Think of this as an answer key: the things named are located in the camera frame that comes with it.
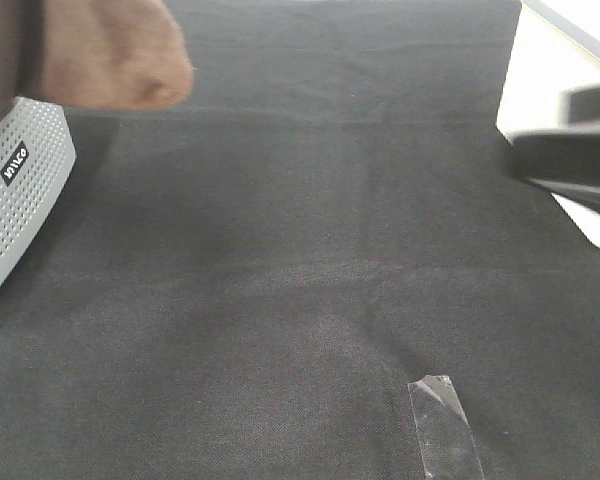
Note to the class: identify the black table cloth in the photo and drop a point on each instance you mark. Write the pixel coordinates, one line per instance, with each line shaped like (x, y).
(245, 286)

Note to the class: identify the white woven-pattern storage bin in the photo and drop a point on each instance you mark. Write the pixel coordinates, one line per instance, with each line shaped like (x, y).
(556, 50)

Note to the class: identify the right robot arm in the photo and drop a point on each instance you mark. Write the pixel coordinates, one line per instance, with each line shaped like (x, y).
(566, 160)

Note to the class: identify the brown microfiber towel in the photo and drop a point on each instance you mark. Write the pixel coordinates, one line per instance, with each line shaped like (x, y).
(100, 55)

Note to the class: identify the clear adhesive tape strip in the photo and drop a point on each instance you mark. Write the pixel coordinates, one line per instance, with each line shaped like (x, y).
(446, 443)

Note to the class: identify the grey perforated laundry basket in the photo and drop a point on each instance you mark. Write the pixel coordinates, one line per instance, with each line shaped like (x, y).
(37, 155)

